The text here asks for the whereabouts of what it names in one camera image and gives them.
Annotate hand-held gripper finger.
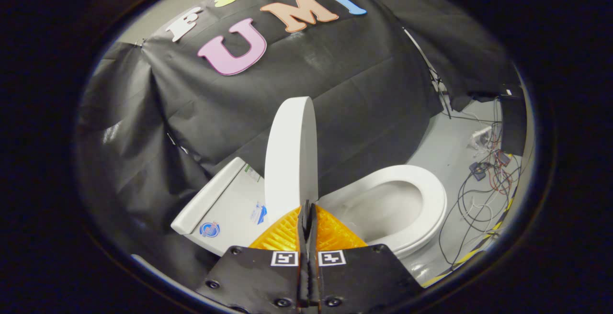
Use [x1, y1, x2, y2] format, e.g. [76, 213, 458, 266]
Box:
[306, 202, 424, 314]
[196, 200, 309, 314]

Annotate white toilet lid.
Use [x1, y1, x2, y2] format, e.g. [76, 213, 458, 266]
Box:
[264, 96, 319, 226]

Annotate white toilet seat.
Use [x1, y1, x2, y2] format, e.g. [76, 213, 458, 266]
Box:
[318, 165, 448, 253]

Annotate yellow black striped floor tape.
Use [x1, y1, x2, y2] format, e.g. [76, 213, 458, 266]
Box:
[421, 199, 515, 288]

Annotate black backdrop cloth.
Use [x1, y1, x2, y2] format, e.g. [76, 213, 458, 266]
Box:
[74, 0, 522, 281]

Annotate clear plastic bag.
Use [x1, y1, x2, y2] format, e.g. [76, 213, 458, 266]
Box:
[472, 126, 494, 149]

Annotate black box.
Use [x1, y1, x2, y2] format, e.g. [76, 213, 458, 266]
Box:
[498, 95, 527, 157]

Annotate tangle of black cables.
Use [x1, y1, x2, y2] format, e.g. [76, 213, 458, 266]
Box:
[438, 151, 520, 269]

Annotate red wires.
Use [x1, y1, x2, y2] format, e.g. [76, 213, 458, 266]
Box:
[488, 151, 514, 196]

